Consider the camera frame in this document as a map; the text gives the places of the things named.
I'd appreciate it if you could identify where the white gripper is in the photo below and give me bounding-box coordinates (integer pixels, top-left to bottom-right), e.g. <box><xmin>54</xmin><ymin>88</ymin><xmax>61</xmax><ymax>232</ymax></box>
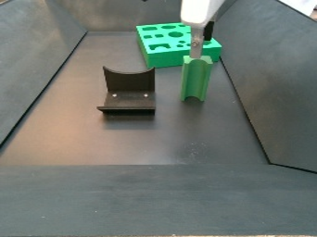
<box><xmin>181</xmin><ymin>0</ymin><xmax>225</xmax><ymax>58</ymax></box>

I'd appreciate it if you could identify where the green arch block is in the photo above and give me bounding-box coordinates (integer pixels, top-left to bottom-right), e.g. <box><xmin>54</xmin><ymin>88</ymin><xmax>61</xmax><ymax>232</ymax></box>
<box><xmin>181</xmin><ymin>56</ymin><xmax>213</xmax><ymax>101</ymax></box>

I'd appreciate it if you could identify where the green shape sorter board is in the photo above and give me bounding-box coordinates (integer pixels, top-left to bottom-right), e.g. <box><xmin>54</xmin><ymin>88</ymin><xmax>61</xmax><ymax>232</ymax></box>
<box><xmin>136</xmin><ymin>21</ymin><xmax>224</xmax><ymax>69</ymax></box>

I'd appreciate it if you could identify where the black curved fixture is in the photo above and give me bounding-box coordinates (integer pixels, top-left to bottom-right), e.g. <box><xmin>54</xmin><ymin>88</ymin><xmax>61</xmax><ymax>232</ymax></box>
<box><xmin>97</xmin><ymin>67</ymin><xmax>157</xmax><ymax>113</ymax></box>

